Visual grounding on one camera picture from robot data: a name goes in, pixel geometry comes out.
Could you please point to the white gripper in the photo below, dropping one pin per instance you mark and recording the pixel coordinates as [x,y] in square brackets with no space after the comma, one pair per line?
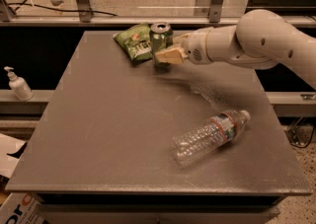
[197,47]

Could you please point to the green soda can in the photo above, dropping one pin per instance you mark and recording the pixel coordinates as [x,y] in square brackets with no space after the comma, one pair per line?
[161,36]

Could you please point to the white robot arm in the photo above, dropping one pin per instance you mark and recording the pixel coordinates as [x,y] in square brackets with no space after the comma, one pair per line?
[260,40]

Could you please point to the green chip bag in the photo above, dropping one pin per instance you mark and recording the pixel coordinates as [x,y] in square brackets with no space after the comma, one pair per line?
[135,41]

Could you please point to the clear plastic water bottle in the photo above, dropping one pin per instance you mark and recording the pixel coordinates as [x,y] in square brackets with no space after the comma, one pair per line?
[216,131]

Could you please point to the white pump dispenser bottle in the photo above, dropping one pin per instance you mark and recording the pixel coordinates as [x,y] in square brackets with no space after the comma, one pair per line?
[18,85]

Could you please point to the white paper sheet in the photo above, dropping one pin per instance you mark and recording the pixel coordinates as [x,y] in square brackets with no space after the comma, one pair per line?
[8,147]

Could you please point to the white cardboard box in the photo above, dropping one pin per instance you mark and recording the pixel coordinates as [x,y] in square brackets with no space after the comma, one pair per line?
[20,208]

